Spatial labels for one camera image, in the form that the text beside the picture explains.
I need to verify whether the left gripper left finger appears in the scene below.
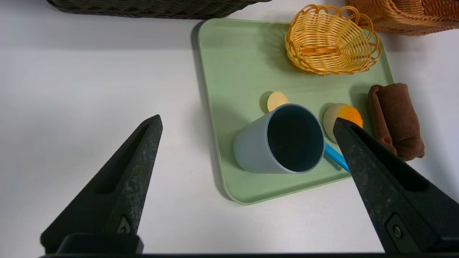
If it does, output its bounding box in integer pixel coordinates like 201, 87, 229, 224
40, 115, 163, 253

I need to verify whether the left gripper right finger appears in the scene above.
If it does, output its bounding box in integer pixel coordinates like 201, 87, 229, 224
333, 118, 459, 253

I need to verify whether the brown towel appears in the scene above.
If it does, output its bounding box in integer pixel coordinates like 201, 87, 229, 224
368, 83, 425, 161

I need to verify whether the blue-grey plastic cup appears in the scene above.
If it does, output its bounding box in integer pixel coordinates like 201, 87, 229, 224
233, 104, 325, 175

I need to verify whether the cream spoon with blue handle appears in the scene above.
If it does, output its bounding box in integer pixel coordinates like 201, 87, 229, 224
267, 91, 350, 173

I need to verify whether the small round yellow basket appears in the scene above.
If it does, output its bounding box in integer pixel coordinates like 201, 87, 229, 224
285, 4, 382, 76

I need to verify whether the orange rectangular wicker basket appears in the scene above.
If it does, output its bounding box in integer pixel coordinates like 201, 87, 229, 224
345, 0, 459, 36

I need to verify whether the dark brown wicker basket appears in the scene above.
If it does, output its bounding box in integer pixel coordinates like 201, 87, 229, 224
46, 0, 273, 19

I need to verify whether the round orange-topped toy bun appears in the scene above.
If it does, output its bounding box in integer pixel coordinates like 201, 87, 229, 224
322, 103, 363, 144

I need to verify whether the green plastic tray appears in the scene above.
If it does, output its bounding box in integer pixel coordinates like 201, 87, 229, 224
198, 18, 394, 205

